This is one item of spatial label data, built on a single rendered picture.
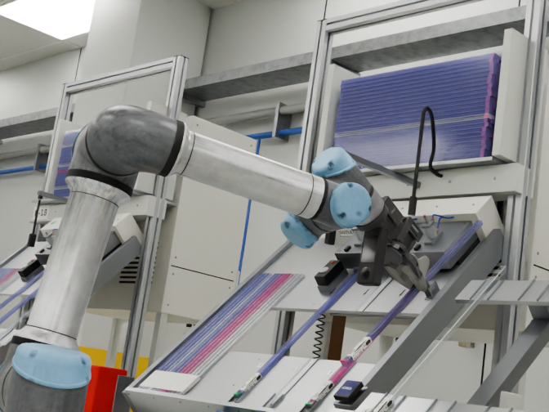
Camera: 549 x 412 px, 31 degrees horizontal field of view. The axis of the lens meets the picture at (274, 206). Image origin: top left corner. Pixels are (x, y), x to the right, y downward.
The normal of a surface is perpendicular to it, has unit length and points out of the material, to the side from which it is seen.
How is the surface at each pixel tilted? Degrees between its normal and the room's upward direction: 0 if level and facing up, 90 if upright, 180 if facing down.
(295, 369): 45
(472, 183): 90
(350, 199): 90
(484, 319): 90
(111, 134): 99
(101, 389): 90
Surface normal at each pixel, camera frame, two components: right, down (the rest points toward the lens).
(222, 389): -0.40, -0.85
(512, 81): 0.69, -0.04
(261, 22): -0.71, -0.24
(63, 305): 0.35, -0.14
